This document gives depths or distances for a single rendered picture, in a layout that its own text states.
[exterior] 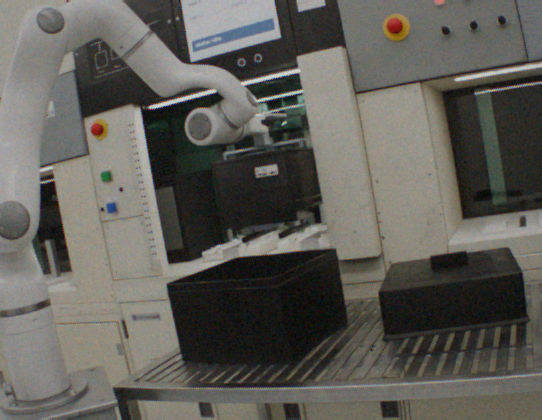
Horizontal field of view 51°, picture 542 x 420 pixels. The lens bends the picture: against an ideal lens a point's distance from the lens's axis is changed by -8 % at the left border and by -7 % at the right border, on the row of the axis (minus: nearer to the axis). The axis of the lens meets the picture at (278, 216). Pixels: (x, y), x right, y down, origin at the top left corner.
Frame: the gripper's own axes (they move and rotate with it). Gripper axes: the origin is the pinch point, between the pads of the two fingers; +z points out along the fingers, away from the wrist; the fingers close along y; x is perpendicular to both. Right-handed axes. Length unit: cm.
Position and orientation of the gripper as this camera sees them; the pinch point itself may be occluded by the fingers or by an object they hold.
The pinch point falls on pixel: (259, 125)
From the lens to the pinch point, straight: 163.9
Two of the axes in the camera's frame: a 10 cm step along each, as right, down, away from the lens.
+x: -1.6, -9.8, -0.8
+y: 9.1, -1.2, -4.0
